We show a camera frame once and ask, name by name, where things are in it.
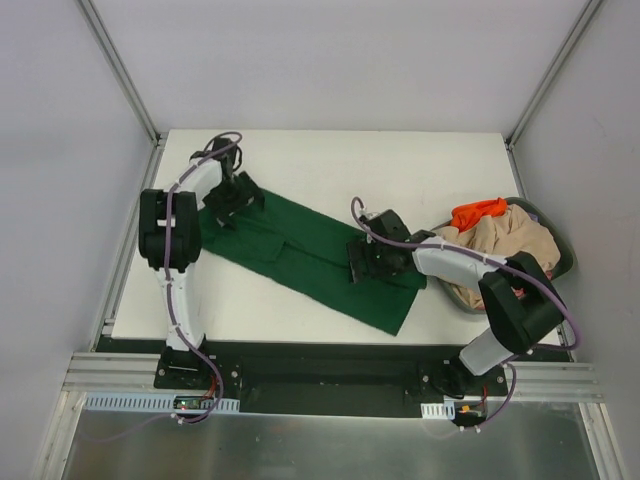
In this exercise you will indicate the left aluminium side rail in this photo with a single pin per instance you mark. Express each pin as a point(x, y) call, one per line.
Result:
point(126, 247)

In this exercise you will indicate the right white cable duct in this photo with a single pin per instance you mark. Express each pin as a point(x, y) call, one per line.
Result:
point(438, 411)

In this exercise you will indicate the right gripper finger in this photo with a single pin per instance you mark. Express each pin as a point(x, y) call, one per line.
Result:
point(361, 270)
point(359, 250)

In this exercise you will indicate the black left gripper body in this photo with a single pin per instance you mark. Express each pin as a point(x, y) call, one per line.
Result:
point(232, 198)

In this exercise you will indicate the front aluminium rail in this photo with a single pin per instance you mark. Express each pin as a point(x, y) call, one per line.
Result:
point(564, 382)

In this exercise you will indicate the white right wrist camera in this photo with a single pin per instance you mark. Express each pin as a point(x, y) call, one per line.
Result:
point(370, 214)

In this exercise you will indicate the orange t shirt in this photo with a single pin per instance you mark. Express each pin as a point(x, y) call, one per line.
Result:
point(464, 217)

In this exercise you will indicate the grey laundry basket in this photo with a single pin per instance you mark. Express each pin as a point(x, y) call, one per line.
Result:
point(560, 250)

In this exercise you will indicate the white cable duct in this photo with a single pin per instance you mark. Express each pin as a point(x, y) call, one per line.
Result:
point(438, 411)
point(158, 403)

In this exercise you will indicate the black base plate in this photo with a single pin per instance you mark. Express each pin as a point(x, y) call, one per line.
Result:
point(358, 380)

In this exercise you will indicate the left aluminium frame post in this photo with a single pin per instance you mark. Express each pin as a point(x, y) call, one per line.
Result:
point(109, 50)

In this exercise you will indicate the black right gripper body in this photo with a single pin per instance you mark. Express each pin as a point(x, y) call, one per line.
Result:
point(358, 262)

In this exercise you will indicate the green t shirt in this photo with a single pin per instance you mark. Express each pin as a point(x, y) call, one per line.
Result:
point(306, 251)

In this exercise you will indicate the aluminium frame post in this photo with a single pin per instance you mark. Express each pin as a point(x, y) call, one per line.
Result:
point(577, 31)
point(109, 50)

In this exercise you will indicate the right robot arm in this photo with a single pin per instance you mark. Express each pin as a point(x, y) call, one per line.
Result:
point(521, 305)

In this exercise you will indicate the right aluminium frame post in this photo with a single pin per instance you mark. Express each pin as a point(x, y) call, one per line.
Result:
point(577, 31)

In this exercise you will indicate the beige t shirt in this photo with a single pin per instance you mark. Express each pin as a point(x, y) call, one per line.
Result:
point(496, 227)

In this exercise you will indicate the left white cable duct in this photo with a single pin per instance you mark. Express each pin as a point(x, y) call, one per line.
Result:
point(158, 403)

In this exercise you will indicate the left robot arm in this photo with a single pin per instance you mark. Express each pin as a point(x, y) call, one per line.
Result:
point(170, 240)

